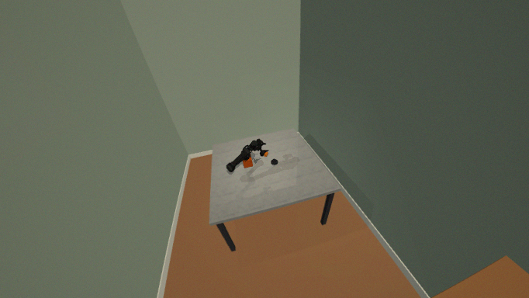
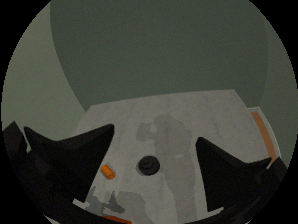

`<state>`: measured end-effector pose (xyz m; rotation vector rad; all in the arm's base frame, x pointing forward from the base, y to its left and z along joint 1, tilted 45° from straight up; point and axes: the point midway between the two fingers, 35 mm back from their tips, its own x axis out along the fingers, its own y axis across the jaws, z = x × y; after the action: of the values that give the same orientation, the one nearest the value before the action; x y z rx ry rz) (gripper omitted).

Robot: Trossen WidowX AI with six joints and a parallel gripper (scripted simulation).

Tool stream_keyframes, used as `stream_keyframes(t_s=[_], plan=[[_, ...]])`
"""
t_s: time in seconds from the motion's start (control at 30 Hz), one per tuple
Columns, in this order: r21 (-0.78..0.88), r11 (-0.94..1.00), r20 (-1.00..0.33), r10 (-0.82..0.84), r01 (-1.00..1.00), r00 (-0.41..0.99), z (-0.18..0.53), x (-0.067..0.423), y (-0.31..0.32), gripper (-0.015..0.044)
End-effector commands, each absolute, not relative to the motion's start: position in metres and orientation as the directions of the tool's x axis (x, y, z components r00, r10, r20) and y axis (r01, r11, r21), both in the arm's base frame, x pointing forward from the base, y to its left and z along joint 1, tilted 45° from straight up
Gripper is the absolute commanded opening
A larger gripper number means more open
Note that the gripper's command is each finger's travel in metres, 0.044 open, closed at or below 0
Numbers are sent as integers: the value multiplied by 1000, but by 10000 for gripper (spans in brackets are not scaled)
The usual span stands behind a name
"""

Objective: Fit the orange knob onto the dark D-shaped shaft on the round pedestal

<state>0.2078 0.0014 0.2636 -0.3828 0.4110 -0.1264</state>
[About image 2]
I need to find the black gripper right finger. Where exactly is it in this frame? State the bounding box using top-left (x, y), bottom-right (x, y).
top-left (196, 137), bottom-right (273, 212)

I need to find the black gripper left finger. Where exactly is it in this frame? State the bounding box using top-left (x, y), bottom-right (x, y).
top-left (24, 124), bottom-right (114, 202)

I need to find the orange knob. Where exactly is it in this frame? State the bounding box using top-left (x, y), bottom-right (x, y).
top-left (101, 165), bottom-right (116, 180)

